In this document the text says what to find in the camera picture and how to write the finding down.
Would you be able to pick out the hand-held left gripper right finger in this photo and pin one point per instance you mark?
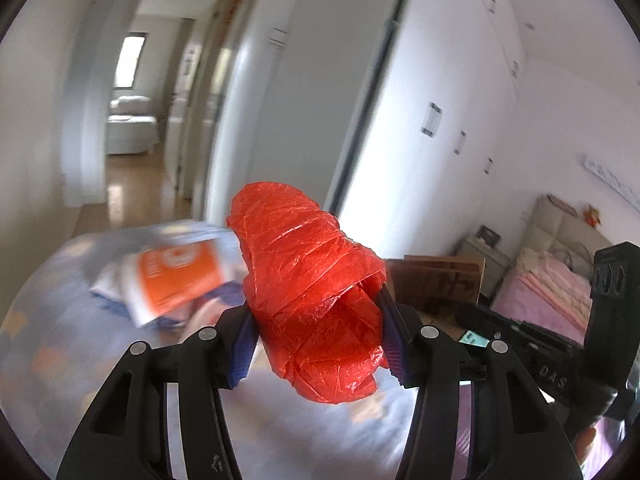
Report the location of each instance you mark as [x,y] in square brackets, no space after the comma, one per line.
[392,340]

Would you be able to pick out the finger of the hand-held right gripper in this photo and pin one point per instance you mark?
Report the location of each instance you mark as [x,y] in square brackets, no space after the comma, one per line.
[492,317]

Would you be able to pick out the orange and white bag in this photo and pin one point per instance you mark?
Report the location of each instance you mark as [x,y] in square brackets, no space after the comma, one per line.
[107,280]

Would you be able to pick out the white sofa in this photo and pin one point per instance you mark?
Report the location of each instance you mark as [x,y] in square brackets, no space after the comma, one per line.
[130,130]

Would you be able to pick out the white wardrobe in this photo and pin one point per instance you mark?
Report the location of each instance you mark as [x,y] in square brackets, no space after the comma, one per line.
[410,185]

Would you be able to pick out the white sliding door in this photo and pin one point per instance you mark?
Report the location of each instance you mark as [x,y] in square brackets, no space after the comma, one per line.
[300,85]

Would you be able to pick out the red plastic bag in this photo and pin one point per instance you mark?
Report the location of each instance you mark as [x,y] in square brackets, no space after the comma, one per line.
[310,270]

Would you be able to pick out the folded pink blanket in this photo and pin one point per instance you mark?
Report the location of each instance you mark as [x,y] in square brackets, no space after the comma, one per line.
[560,275]

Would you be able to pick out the beige nightstand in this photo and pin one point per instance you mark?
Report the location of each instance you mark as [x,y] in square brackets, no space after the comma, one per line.
[492,260]

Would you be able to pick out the brown cardboard box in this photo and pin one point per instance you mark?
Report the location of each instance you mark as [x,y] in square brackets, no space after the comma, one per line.
[440,280]

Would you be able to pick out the dark framed window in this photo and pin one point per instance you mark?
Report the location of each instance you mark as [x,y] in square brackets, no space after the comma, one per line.
[131,60]

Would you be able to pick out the leopard print pouch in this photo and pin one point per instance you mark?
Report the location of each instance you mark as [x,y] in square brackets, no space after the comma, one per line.
[561,202]

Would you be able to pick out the white wall decor strip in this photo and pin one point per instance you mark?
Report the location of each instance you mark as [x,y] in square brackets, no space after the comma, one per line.
[610,172]

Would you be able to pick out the pink quilted bedspread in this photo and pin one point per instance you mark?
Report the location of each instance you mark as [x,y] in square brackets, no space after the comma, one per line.
[525,315]

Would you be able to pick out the orange white packet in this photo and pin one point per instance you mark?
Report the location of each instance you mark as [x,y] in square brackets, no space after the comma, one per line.
[177,275]

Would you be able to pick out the beige upholstered bed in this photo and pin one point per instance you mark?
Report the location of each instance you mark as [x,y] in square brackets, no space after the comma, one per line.
[550,225]

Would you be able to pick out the brown plush toy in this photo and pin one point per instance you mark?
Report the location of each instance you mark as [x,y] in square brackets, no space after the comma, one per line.
[593,214]

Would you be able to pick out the dark photo frame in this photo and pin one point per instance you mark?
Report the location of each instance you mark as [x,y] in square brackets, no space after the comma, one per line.
[488,235]

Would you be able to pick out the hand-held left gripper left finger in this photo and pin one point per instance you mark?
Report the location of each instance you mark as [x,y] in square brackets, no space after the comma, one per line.
[242,355]

